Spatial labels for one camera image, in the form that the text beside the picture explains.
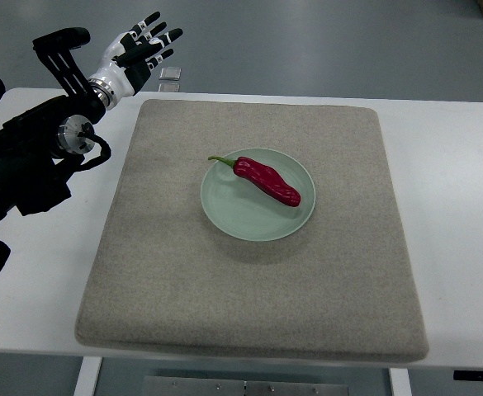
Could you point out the upper metal floor plate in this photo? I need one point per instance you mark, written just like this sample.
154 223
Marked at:
170 73

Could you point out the red pepper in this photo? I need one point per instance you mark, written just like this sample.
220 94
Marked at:
264 177

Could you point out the white table leg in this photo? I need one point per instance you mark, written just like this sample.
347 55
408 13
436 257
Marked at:
88 376
400 382

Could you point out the black table control panel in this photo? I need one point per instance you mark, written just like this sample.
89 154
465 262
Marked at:
468 375

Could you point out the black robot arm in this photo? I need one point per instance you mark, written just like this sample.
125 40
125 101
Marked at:
43 147

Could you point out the left white table leg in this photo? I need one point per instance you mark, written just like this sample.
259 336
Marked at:
88 376

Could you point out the lower metal floor plate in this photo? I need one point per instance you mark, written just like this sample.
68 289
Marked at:
169 87

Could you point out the metal floor plate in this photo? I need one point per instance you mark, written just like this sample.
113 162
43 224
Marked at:
169 87
170 73

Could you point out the right white table leg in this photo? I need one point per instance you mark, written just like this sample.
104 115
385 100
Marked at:
400 382

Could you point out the pale green plate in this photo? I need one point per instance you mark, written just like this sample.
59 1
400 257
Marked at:
238 208

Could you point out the beige felt mat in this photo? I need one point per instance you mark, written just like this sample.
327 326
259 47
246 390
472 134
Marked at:
166 279

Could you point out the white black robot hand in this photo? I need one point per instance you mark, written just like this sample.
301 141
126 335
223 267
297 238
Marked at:
127 63

